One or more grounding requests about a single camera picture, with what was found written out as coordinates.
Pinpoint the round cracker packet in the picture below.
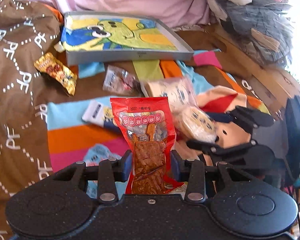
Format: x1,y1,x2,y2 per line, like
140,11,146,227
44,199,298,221
173,106,217,143

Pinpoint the grey patterned quilt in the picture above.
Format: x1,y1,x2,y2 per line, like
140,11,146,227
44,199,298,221
207,0,293,68

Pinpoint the light blue snack packet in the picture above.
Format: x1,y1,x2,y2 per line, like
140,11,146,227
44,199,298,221
83,144,127,199

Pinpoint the grey tray with cartoon picture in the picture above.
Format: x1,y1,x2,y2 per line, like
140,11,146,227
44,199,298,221
61,11,194,65

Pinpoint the clear wrapped red candy packet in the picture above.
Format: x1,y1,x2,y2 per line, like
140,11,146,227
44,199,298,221
102,65,141,96

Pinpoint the white and blue stick packet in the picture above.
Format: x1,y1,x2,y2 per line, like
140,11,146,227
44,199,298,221
82,100,120,133

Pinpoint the brown PF patterned blanket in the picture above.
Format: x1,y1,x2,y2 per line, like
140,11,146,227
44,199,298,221
0,0,111,240

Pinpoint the red spicy tofu snack packet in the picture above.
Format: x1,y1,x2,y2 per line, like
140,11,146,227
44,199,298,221
110,96,185,194

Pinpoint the toast bread packet with cow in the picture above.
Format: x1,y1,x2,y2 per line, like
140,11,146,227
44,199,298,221
140,76,198,114

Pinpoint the gold foil snack packet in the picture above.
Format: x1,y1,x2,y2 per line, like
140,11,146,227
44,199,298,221
34,53,77,96

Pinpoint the colourful striped cartoon blanket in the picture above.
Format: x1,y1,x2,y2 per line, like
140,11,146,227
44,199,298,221
47,60,269,172

